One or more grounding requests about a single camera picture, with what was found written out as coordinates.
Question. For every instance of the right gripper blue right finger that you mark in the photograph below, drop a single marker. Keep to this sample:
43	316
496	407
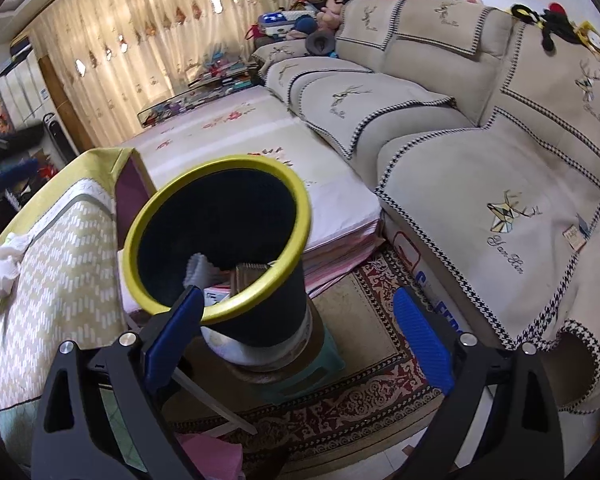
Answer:
433	357

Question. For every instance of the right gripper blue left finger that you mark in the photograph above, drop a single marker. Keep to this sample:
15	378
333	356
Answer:
166	336

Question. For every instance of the pink strawberry milk carton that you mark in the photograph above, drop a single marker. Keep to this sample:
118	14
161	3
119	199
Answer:
215	294

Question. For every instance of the white tissue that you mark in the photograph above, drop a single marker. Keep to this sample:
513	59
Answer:
201	273

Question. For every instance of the black yellow-rimmed trash bin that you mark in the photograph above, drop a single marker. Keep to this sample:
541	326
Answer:
240	220

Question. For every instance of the patterned red rug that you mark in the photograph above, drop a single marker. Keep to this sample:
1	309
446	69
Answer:
380	398

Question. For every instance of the teal plastic stool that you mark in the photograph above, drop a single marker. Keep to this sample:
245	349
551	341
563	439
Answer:
317	364

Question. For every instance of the floral floor mattress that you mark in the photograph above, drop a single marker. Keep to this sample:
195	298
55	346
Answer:
252	129

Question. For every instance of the beige sofa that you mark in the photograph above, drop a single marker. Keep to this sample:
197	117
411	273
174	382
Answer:
480	136

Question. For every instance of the black tower fan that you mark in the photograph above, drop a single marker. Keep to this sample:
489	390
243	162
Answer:
57	135

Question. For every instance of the white standing air conditioner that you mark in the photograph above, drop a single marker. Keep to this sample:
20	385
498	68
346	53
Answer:
23	89

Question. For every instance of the cream curtains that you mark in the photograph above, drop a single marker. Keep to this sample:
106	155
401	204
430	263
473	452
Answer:
116	57

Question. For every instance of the pile of plush toys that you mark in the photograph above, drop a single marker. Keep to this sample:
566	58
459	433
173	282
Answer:
466	27

